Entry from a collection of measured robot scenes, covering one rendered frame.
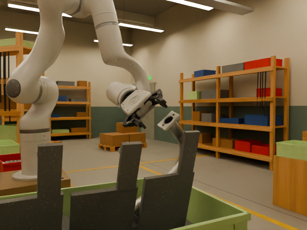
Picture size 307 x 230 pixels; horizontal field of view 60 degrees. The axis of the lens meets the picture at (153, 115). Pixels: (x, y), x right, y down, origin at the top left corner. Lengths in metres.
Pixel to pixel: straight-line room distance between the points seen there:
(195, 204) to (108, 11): 0.73
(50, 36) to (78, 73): 10.03
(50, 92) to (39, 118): 0.12
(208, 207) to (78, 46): 10.73
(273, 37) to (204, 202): 5.80
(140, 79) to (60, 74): 10.02
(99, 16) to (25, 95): 0.41
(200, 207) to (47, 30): 0.85
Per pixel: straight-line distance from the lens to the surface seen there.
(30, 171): 1.21
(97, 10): 1.05
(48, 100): 1.23
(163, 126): 0.68
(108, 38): 1.01
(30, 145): 1.19
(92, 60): 11.40
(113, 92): 0.99
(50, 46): 1.15
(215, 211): 0.83
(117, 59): 1.00
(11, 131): 4.44
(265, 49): 6.54
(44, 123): 1.19
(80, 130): 10.58
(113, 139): 7.43
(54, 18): 1.12
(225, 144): 6.51
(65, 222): 0.72
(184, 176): 0.73
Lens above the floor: 1.22
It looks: 2 degrees down
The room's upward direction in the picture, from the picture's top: straight up
